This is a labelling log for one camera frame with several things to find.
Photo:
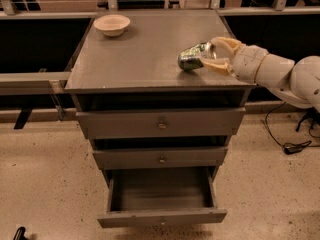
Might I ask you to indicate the black power adapter with cable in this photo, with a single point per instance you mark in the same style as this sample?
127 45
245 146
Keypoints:
287 148

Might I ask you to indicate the beige bowl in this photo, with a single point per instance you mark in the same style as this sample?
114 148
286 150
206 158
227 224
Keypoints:
112 25

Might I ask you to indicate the grey drawer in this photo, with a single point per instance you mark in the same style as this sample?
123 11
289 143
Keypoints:
159 157
165 196
160 123

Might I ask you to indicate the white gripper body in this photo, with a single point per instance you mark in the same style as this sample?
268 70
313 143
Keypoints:
248 63

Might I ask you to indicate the grey drawer cabinet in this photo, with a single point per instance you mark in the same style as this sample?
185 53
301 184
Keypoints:
229 98

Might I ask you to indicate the black object at floor corner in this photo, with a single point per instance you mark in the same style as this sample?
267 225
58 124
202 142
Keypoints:
20 234

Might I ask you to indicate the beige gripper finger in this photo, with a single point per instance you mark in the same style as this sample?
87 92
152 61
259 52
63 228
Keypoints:
221 65
230 45

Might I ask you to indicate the grey metal railing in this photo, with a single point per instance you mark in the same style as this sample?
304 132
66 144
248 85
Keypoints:
33 80

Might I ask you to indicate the grey bottom drawer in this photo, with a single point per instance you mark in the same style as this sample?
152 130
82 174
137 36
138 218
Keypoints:
165 196

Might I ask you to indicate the green can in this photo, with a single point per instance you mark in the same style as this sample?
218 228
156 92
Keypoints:
190 59

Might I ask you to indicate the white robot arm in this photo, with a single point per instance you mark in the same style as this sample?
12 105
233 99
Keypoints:
297 83

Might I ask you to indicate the grey middle drawer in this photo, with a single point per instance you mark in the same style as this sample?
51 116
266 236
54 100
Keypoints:
159 157

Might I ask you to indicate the grey top drawer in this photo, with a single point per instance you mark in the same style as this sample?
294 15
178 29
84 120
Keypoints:
160 123

